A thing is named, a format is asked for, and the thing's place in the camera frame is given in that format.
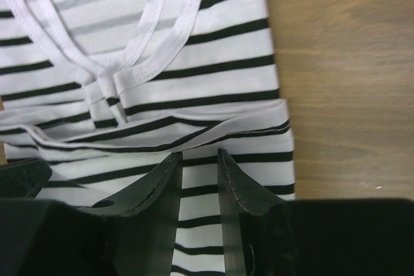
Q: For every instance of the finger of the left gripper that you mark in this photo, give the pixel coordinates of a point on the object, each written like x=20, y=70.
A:
x=24, y=179

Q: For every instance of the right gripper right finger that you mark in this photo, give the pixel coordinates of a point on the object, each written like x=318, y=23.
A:
x=254, y=223

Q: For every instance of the black white striped tank top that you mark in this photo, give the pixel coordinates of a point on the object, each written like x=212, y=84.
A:
x=104, y=90

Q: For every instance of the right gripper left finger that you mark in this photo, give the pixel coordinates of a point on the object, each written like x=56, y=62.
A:
x=142, y=221

